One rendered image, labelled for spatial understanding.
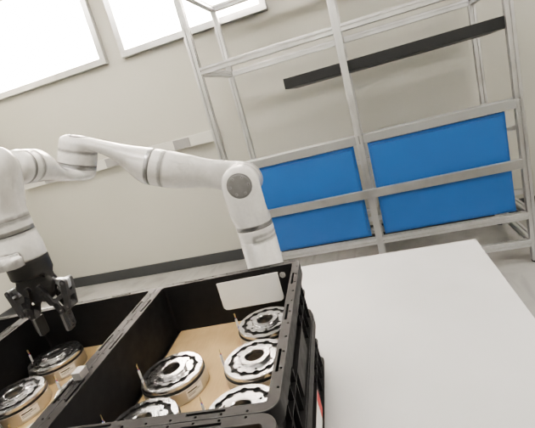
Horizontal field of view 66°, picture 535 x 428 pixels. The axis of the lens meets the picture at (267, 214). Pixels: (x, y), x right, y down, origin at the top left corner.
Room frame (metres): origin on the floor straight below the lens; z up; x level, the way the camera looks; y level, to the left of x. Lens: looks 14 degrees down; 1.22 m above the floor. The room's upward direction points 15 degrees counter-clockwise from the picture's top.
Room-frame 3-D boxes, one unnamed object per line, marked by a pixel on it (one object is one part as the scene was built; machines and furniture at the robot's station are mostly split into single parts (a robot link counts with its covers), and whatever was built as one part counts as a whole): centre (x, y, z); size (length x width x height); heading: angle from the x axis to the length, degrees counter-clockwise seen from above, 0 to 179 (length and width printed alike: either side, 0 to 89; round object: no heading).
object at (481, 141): (2.28, -1.01, 0.60); 0.72 x 0.03 x 0.56; 74
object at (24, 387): (0.66, 0.51, 0.86); 0.05 x 0.05 x 0.01
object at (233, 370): (0.57, 0.08, 0.86); 0.10 x 0.10 x 0.01
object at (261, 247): (0.99, 0.04, 0.87); 0.09 x 0.09 x 0.17; 79
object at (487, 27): (2.54, -0.93, 1.32); 1.20 x 0.45 x 0.06; 74
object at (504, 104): (2.41, -0.63, 0.91); 1.70 x 0.10 x 0.05; 74
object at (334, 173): (2.50, -0.24, 0.60); 0.72 x 0.03 x 0.56; 74
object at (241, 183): (0.99, 0.04, 1.02); 0.09 x 0.09 x 0.17; 80
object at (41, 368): (0.77, 0.48, 0.86); 0.10 x 0.10 x 0.01
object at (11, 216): (0.76, 0.45, 1.20); 0.09 x 0.07 x 0.15; 84
